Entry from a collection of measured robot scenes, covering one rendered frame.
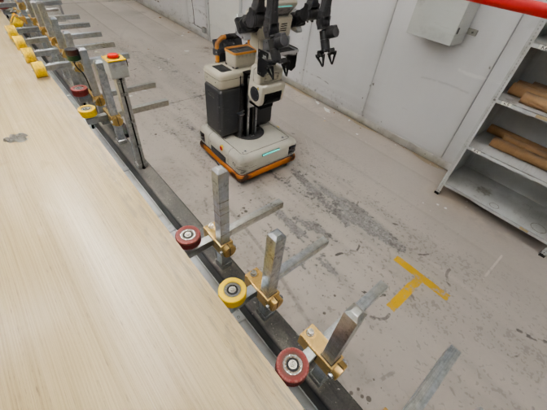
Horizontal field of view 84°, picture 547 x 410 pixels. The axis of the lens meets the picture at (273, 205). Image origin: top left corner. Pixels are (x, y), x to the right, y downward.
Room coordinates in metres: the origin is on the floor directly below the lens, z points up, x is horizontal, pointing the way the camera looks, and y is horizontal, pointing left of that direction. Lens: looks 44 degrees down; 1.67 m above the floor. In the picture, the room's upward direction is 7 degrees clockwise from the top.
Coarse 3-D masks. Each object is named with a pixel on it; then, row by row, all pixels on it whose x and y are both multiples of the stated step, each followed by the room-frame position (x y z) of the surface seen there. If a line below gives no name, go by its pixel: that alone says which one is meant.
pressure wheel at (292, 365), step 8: (280, 352) 0.29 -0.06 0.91; (288, 352) 0.29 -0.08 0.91; (296, 352) 0.29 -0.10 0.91; (280, 360) 0.27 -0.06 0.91; (288, 360) 0.27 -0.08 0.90; (296, 360) 0.27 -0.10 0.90; (304, 360) 0.27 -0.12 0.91; (280, 368) 0.25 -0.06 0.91; (288, 368) 0.25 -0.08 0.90; (296, 368) 0.26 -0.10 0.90; (304, 368) 0.26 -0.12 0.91; (280, 376) 0.23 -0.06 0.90; (288, 376) 0.24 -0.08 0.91; (296, 376) 0.24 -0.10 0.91; (304, 376) 0.24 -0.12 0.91; (288, 384) 0.22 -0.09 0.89; (296, 384) 0.22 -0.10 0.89
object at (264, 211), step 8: (280, 200) 0.91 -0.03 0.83; (264, 208) 0.85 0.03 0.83; (272, 208) 0.85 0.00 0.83; (280, 208) 0.89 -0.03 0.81; (248, 216) 0.79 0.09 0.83; (256, 216) 0.80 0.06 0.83; (264, 216) 0.83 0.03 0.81; (232, 224) 0.75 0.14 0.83; (240, 224) 0.75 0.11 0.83; (248, 224) 0.77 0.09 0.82; (232, 232) 0.72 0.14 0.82; (208, 240) 0.66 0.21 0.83; (200, 248) 0.63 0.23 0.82; (192, 256) 0.60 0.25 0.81
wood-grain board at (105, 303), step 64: (0, 64) 1.70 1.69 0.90; (0, 128) 1.08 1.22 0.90; (64, 128) 1.14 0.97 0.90; (0, 192) 0.70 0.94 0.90; (64, 192) 0.74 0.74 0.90; (128, 192) 0.78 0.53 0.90; (0, 256) 0.46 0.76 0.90; (64, 256) 0.48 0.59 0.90; (128, 256) 0.51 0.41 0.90; (0, 320) 0.28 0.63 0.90; (64, 320) 0.30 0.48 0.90; (128, 320) 0.32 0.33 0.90; (192, 320) 0.34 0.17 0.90; (0, 384) 0.15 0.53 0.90; (64, 384) 0.17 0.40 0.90; (128, 384) 0.18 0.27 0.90; (192, 384) 0.20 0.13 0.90; (256, 384) 0.21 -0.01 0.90
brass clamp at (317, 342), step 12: (312, 324) 0.39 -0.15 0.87; (300, 336) 0.35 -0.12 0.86; (312, 336) 0.35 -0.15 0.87; (324, 336) 0.36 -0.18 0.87; (312, 348) 0.32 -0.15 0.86; (324, 348) 0.32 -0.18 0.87; (324, 360) 0.29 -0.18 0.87; (336, 360) 0.30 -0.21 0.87; (324, 372) 0.28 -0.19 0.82; (336, 372) 0.27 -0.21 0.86
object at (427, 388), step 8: (448, 352) 0.36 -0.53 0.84; (456, 352) 0.37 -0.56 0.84; (440, 360) 0.34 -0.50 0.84; (448, 360) 0.34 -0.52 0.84; (456, 360) 0.35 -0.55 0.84; (432, 368) 0.33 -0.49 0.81; (440, 368) 0.32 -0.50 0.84; (448, 368) 0.32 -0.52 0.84; (432, 376) 0.30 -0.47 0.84; (440, 376) 0.30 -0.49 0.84; (424, 384) 0.28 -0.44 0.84; (432, 384) 0.28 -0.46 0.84; (416, 392) 0.26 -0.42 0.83; (424, 392) 0.26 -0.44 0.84; (432, 392) 0.26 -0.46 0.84; (416, 400) 0.24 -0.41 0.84; (424, 400) 0.24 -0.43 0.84; (408, 408) 0.22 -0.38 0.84; (416, 408) 0.22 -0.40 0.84
